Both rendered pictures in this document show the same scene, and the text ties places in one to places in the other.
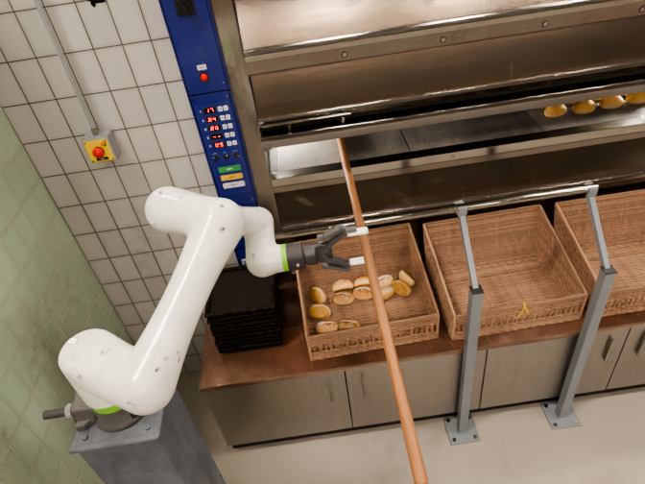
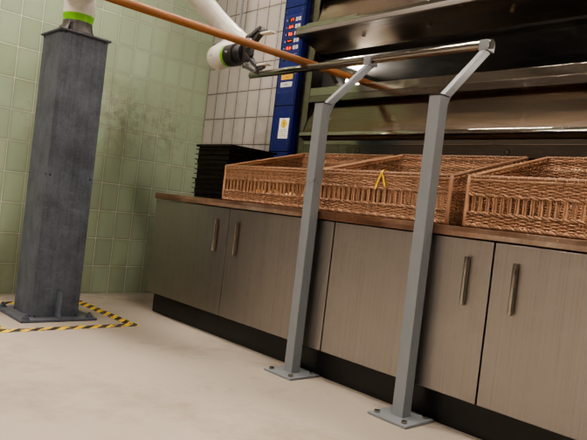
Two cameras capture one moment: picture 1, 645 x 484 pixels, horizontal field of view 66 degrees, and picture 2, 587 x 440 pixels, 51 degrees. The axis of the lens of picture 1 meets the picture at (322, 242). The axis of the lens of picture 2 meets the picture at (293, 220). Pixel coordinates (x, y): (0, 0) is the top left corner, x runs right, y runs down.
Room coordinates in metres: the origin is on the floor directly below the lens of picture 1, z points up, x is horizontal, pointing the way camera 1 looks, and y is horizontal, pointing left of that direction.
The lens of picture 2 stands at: (-0.29, -2.07, 0.57)
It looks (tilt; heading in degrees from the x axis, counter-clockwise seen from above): 1 degrees down; 47
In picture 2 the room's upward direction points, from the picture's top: 7 degrees clockwise
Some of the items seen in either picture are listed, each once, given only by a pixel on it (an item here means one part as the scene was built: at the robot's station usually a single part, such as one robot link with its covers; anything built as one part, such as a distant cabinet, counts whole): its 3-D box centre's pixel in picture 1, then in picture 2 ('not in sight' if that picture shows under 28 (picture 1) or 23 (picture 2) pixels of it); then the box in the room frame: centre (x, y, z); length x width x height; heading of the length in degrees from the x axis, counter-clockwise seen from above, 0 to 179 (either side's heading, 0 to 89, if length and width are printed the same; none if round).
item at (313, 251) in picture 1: (318, 253); (245, 52); (1.28, 0.02, 1.20); 0.09 x 0.07 x 0.08; 89
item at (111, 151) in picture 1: (101, 146); not in sight; (1.78, 0.78, 1.46); 0.10 x 0.07 x 0.10; 90
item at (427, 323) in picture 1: (362, 288); (307, 177); (1.56, -0.14, 0.72); 0.56 x 0.49 x 0.28; 92
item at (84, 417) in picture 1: (97, 402); (71, 31); (0.79, 0.63, 1.23); 0.26 x 0.15 x 0.06; 91
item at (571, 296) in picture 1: (498, 269); (420, 183); (1.55, -0.74, 0.72); 0.56 x 0.49 x 0.28; 91
